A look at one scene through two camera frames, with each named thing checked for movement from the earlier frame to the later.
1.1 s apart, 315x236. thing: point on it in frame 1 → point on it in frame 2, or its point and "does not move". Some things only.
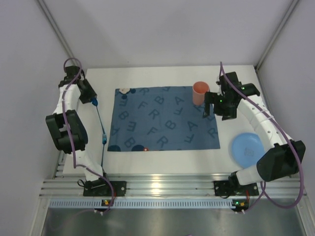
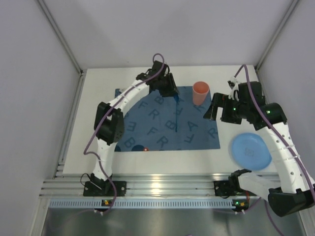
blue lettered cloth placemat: x=160 y=118 does not move
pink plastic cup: x=199 y=89 does not move
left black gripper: x=88 y=92 → x=170 y=86
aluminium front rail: x=171 y=185 does not move
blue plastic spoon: x=95 y=102 → x=176 y=99
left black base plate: x=120 y=188 does not move
